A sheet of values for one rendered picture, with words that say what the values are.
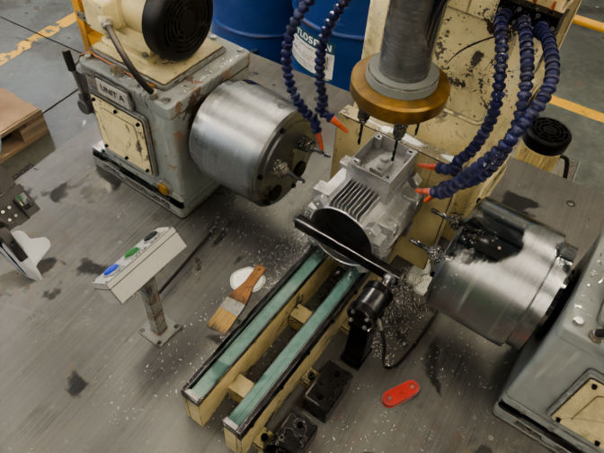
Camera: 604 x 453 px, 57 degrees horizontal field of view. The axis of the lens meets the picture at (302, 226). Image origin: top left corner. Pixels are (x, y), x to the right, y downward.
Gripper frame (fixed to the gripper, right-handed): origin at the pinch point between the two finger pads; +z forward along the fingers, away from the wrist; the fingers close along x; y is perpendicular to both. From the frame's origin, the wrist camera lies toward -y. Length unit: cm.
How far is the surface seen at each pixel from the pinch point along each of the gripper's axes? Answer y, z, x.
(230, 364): 14.9, 34.9, -9.2
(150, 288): 15.7, 16.7, 2.7
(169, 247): 21.3, 10.9, -3.6
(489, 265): 49, 39, -48
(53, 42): 143, -53, 239
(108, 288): 7.5, 9.2, -3.3
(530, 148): 145, 68, -11
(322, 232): 45, 26, -16
